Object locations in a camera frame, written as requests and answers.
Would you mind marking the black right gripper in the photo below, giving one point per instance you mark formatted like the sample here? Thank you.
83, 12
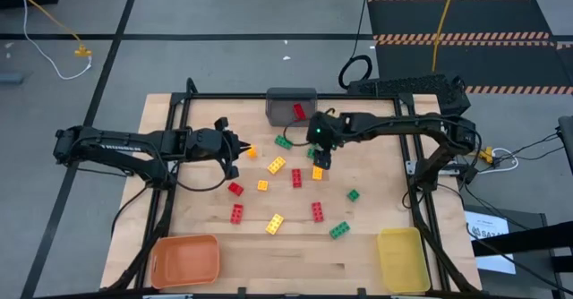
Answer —
326, 131

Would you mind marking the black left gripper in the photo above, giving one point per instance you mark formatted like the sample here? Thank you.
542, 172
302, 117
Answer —
206, 144

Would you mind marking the long green toy brick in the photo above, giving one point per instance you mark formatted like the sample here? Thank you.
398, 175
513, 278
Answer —
310, 152
339, 229
283, 142

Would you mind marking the long red toy brick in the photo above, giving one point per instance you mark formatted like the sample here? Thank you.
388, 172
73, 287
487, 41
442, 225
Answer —
299, 111
317, 211
296, 177
236, 213

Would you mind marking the small red toy brick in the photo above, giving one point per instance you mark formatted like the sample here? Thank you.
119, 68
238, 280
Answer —
236, 188

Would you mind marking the small yellow toy brick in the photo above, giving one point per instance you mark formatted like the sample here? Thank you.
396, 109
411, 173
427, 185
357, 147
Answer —
262, 185

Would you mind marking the small green toy brick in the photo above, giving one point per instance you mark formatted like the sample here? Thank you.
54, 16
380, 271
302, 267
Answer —
353, 195

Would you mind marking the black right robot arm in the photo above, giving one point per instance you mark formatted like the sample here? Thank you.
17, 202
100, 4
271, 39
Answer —
403, 124

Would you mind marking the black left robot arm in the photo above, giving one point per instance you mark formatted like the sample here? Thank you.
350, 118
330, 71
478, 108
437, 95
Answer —
112, 147

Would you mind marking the grey plastic bin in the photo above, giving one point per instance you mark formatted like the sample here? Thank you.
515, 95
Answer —
279, 111

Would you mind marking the black perforated computer case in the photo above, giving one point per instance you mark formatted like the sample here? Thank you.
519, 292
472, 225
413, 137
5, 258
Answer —
403, 85

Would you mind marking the orange plastic bin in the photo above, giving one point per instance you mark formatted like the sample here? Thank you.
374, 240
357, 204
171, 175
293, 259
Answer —
183, 263

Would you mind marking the yellow plastic bin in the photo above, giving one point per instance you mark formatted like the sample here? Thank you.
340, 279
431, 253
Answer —
403, 263

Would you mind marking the yellow power plug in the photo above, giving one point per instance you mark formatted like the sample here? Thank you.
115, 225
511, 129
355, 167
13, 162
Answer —
487, 154

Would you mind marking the white printed paper sign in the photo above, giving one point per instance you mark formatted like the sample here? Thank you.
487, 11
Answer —
485, 220

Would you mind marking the black hazard-striped floor mat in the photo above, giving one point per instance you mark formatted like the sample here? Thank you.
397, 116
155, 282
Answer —
492, 66
492, 17

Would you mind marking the dark grey cart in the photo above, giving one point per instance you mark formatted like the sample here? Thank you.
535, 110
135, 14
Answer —
528, 218

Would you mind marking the black metal bar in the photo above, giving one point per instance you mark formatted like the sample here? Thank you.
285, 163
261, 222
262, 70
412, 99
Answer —
537, 240

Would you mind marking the black metal table frame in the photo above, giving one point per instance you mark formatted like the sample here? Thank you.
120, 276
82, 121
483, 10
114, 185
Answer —
224, 96

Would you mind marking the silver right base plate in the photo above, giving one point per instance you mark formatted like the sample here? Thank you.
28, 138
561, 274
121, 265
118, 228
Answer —
413, 167

